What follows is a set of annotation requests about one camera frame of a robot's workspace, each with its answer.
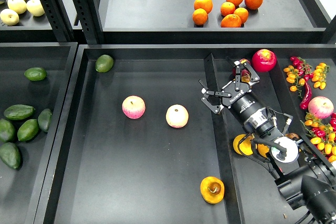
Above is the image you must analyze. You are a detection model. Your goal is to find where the pale yellow pear front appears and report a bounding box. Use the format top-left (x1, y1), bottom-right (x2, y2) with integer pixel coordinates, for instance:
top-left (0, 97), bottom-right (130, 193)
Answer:
top-left (1, 8), bottom-right (19, 26)

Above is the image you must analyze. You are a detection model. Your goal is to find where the upper cherry tomato bunch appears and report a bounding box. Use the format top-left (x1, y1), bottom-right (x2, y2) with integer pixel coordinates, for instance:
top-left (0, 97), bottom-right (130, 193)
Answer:
top-left (283, 56), bottom-right (330, 98)

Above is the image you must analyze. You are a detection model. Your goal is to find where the orange front bottom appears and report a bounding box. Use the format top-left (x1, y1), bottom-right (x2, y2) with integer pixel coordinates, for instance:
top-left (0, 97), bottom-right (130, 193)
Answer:
top-left (220, 14), bottom-right (242, 28)

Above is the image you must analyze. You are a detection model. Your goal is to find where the black left tray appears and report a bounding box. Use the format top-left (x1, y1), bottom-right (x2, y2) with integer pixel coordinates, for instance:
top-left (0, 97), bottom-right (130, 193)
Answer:
top-left (1, 42), bottom-right (77, 223)

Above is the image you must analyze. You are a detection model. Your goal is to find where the pale yellow pink apple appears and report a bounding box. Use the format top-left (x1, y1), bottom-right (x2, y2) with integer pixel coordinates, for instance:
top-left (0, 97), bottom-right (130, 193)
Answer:
top-left (165, 104), bottom-right (189, 129)

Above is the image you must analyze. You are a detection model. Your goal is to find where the pink red apple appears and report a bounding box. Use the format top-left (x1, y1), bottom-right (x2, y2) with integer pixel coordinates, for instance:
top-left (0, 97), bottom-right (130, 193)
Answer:
top-left (122, 95), bottom-right (145, 119)

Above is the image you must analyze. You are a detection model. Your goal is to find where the red chili pepper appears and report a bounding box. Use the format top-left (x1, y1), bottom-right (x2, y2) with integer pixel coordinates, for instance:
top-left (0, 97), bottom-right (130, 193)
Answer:
top-left (299, 82), bottom-right (312, 110)

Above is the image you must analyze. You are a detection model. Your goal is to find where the pale yellow pear right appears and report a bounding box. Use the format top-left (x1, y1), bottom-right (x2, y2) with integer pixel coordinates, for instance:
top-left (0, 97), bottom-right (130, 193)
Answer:
top-left (26, 0), bottom-right (45, 17)

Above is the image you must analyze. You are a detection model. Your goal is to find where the red apple right tray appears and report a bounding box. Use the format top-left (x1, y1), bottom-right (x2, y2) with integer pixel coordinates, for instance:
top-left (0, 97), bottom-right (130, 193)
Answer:
top-left (251, 49), bottom-right (277, 72)

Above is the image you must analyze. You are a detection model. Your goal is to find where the green avocado tray corner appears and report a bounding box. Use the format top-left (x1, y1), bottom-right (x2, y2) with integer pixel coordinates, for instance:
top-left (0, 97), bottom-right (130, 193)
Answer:
top-left (95, 55), bottom-right (114, 73)

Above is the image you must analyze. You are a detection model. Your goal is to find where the dark green avocado left tray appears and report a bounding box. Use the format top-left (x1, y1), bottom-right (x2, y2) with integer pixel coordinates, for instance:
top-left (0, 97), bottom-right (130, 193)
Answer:
top-left (4, 104), bottom-right (35, 121)

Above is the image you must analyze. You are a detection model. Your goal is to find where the black shelf frame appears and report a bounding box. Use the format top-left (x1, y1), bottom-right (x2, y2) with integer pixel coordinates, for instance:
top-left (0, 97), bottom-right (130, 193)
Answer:
top-left (1, 0), bottom-right (335, 44)

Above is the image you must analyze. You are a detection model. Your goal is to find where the lower cherry tomato bunch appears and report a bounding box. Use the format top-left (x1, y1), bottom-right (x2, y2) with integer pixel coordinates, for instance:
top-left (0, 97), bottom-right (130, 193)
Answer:
top-left (301, 112), bottom-right (335, 165)

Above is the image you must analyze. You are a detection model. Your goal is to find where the orange centre small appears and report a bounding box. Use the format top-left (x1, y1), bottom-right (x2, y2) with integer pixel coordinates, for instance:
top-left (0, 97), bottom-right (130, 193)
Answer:
top-left (220, 2), bottom-right (236, 17)

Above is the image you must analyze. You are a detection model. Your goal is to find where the green avocado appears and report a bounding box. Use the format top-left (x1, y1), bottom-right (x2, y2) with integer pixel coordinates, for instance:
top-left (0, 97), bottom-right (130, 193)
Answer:
top-left (1, 142), bottom-right (22, 169)

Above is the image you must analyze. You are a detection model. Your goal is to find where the dark red small apple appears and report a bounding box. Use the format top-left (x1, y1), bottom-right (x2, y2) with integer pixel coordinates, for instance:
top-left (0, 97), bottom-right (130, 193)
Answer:
top-left (232, 58), bottom-right (250, 76)

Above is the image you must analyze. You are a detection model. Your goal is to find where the green avocado left tray top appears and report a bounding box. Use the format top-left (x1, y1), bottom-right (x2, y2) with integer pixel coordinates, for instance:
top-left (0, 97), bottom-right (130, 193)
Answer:
top-left (24, 67), bottom-right (47, 81)

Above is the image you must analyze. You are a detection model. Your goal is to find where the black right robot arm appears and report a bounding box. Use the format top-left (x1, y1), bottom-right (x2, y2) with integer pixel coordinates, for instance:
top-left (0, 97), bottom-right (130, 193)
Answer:
top-left (201, 55), bottom-right (335, 223)

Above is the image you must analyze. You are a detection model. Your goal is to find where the black centre tray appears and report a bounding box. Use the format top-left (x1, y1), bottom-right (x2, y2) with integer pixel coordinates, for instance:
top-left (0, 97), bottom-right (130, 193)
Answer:
top-left (43, 44), bottom-right (336, 224)

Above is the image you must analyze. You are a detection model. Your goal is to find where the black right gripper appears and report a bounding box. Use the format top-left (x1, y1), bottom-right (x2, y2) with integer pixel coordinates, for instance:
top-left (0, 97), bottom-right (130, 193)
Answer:
top-left (198, 57), bottom-right (267, 127)

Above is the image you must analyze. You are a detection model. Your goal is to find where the dark avocado left edge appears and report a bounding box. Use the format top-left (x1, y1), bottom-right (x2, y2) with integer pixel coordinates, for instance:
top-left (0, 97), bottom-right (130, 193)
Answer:
top-left (0, 119), bottom-right (16, 143)

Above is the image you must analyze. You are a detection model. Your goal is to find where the orange middle right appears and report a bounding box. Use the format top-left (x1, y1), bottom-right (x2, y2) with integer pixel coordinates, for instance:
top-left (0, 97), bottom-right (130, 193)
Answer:
top-left (234, 7), bottom-right (249, 24)

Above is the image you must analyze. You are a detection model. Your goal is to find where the orange lower left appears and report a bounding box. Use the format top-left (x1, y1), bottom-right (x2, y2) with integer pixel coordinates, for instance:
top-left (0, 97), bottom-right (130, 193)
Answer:
top-left (192, 8), bottom-right (208, 26)

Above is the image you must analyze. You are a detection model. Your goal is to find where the pink apple far right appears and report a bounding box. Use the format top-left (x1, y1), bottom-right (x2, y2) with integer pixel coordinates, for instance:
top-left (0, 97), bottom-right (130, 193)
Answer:
top-left (308, 96), bottom-right (334, 119)

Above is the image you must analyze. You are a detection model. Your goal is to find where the green avocado left tray right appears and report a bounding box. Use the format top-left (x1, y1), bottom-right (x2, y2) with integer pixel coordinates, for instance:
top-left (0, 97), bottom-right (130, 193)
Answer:
top-left (37, 109), bottom-right (52, 133)

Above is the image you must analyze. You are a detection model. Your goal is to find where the black tray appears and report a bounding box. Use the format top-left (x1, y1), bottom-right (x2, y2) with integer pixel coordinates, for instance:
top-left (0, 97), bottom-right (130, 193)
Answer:
top-left (43, 44), bottom-right (336, 224)
top-left (1, 42), bottom-right (77, 223)

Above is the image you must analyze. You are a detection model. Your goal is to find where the yellow pear brown top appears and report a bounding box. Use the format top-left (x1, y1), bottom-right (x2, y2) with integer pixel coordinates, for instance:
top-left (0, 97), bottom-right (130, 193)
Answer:
top-left (285, 133), bottom-right (300, 141)

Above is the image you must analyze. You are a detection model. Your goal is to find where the cherry tomato bunch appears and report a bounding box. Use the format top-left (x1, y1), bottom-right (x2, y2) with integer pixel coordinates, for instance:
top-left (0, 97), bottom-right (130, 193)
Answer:
top-left (283, 56), bottom-right (330, 98)
top-left (301, 112), bottom-right (335, 165)

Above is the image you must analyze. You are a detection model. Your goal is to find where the orange top left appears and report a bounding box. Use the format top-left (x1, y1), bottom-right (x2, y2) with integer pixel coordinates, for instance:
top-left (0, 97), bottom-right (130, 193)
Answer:
top-left (194, 0), bottom-right (213, 14)

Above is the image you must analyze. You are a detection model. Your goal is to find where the green avocado left tray middle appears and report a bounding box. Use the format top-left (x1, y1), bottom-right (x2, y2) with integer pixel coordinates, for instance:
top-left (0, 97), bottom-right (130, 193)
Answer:
top-left (17, 119), bottom-right (39, 142)

